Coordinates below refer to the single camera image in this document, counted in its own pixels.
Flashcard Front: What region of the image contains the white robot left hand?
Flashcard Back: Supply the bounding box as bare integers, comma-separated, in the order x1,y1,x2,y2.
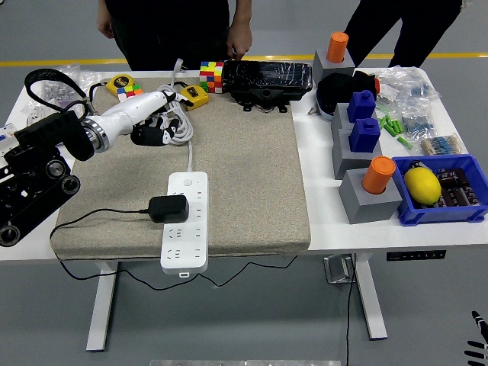
99,90,194,149

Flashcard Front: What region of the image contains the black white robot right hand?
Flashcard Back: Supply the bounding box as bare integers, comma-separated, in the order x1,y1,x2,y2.
464,310,488,366

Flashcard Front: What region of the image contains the person's right hand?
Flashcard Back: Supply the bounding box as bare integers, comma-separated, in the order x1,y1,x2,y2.
97,14,115,39

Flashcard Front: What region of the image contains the person's left hand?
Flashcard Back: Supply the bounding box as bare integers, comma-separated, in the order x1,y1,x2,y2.
226,18,253,60

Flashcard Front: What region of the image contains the white power strip cable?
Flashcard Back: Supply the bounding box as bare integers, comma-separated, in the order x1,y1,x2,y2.
156,57,194,173

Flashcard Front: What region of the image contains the black plug adapter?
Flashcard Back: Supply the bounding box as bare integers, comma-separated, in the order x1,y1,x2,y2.
147,194,190,224

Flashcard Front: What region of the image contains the white power strip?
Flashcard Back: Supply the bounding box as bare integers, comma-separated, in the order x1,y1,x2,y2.
159,171,209,279

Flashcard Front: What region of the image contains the colourful puzzle cube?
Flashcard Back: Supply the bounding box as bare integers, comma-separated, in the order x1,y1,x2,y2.
199,60,225,95
117,84,144,102

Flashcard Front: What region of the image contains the yellow tape measure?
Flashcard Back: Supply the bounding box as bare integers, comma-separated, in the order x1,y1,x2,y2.
178,84,210,111
105,74,135,96

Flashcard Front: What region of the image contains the black film-wrapped device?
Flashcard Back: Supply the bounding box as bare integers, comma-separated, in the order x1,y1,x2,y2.
221,59,314,114

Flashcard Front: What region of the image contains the person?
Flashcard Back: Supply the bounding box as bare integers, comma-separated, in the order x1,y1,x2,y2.
345,0,464,69
103,0,240,72

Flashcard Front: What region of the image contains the clear bag of screws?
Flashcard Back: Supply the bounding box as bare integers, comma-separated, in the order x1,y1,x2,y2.
21,63,104,117

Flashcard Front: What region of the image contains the grey block with round hole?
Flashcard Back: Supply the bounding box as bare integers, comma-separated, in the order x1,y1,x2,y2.
312,48,356,83
338,167,403,225

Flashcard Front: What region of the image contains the orange cylinder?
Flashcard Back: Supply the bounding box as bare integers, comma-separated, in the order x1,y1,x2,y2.
326,31,350,64
361,155,397,196

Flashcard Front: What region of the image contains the black table control panel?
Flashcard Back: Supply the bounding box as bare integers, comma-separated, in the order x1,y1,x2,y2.
386,249,447,262

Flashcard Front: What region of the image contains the black cap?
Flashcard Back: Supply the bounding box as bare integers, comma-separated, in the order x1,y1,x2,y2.
316,70,378,122

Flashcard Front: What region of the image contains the white table leg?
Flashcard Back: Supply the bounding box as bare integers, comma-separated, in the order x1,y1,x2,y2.
352,253,389,341
85,261,118,352

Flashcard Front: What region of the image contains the blue plastic bin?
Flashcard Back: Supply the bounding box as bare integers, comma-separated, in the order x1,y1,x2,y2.
391,153,488,226

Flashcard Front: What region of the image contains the grey block with square hole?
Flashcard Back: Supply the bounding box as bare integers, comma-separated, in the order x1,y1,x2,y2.
331,128,384,180
330,102,378,144

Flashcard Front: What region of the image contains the grey-brown mat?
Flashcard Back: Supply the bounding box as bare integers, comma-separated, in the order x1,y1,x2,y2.
50,78,312,260

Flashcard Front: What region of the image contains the white circuit breaker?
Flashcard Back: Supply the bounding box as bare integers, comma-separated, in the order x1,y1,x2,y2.
0,124,18,153

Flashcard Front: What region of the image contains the blue stepped block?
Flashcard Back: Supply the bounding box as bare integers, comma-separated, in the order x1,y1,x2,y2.
346,90,377,124
348,117,381,154

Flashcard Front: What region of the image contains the yellow lemon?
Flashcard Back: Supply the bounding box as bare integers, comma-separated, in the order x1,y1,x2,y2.
403,167,442,204

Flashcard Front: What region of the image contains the clear bag of blue resistors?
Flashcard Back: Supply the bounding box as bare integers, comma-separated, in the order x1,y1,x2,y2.
396,104,438,140
375,65,443,104

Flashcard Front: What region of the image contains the clear bag of taped resistors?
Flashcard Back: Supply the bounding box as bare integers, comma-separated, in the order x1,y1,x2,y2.
419,133,468,156

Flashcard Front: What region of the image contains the black lanyard cord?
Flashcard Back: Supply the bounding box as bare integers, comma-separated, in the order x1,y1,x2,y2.
88,81,111,102

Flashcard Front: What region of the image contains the white wall socket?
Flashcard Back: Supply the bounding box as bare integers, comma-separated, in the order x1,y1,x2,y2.
27,104,53,125

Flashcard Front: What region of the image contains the thin black adapter cord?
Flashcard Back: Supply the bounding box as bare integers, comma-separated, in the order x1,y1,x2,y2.
48,207,299,293

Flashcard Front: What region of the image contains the black hanging cable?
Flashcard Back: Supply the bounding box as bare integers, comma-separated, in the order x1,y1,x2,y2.
345,254,358,366

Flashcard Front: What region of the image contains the silver metal bracket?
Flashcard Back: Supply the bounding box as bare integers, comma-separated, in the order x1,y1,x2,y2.
323,254,356,285

